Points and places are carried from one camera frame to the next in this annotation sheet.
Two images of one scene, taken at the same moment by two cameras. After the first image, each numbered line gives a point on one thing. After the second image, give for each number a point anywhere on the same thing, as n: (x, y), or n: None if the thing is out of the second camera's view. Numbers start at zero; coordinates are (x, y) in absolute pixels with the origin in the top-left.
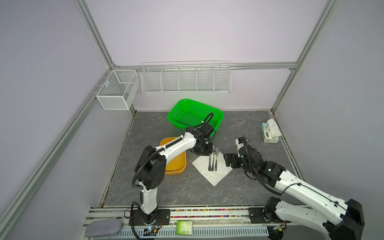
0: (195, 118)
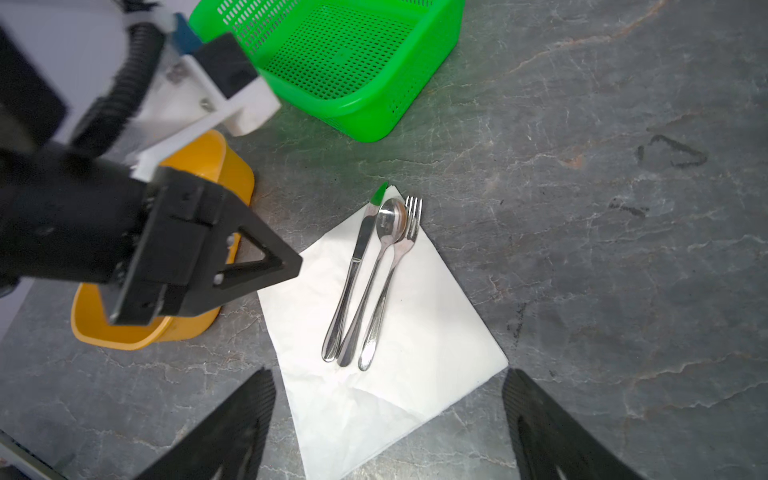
0: (362, 67)
